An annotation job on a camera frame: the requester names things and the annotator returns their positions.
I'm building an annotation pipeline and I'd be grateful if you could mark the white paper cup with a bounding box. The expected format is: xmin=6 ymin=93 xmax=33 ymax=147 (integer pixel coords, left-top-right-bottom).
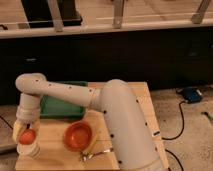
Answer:
xmin=17 ymin=142 xmax=40 ymax=157

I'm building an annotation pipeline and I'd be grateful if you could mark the blue power box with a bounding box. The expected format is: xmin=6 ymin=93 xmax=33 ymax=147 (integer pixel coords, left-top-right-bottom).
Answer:
xmin=177 ymin=87 xmax=203 ymax=103

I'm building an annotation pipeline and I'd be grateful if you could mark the black cable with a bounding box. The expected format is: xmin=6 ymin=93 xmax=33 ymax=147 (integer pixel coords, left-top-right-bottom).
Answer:
xmin=161 ymin=100 xmax=188 ymax=171

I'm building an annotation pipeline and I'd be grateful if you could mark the wooden table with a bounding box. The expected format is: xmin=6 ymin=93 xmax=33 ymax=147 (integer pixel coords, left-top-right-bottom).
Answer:
xmin=15 ymin=82 xmax=169 ymax=171

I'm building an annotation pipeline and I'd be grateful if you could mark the orange bowl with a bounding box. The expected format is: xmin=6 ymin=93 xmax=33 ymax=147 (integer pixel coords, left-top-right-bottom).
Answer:
xmin=63 ymin=121 xmax=92 ymax=152

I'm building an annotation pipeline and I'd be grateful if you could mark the metal frame rail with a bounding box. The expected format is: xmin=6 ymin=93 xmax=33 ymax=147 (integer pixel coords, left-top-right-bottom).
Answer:
xmin=0 ymin=0 xmax=213 ymax=39

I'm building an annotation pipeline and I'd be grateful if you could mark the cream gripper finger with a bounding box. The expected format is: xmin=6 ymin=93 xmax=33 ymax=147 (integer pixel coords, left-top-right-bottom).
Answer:
xmin=31 ymin=120 xmax=40 ymax=137
xmin=12 ymin=120 xmax=26 ymax=143

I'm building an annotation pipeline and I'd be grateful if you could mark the black box on floor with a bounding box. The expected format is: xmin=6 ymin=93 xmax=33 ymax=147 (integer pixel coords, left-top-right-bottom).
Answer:
xmin=20 ymin=0 xmax=84 ymax=28

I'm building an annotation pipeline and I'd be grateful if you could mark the metal spoon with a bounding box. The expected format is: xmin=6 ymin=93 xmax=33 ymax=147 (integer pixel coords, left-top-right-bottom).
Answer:
xmin=80 ymin=148 xmax=113 ymax=162

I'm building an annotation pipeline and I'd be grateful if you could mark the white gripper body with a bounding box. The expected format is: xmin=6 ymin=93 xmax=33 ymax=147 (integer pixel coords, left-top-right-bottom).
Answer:
xmin=16 ymin=94 xmax=41 ymax=124

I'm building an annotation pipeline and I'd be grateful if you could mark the green plastic tray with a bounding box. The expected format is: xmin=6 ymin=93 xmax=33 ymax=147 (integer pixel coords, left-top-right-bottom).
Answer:
xmin=39 ymin=81 xmax=89 ymax=120

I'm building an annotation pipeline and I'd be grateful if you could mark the orange apple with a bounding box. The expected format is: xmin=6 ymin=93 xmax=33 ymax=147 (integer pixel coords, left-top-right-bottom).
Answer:
xmin=19 ymin=129 xmax=36 ymax=145

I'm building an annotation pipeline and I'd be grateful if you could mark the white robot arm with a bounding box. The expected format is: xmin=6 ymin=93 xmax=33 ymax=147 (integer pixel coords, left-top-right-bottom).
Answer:
xmin=13 ymin=73 xmax=164 ymax=171

